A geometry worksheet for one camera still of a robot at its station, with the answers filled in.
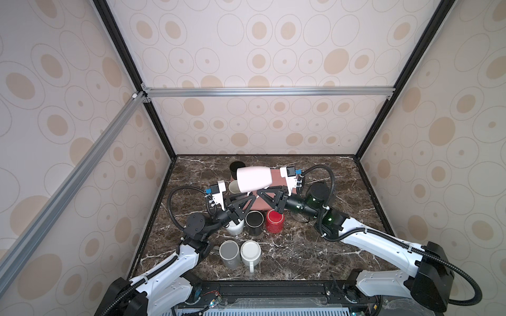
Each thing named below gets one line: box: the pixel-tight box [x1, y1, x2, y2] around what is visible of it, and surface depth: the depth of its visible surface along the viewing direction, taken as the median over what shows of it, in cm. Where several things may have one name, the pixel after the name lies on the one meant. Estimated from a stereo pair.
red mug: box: [265, 208, 285, 235], surface depth 87 cm
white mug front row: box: [239, 239, 262, 274], surface depth 78 cm
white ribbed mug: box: [224, 218, 245, 237], surface depth 85 cm
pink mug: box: [236, 165, 273, 193], surface depth 61 cm
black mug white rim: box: [245, 210, 265, 237], surface depth 86 cm
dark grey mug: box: [219, 239, 242, 269], surface depth 76 cm
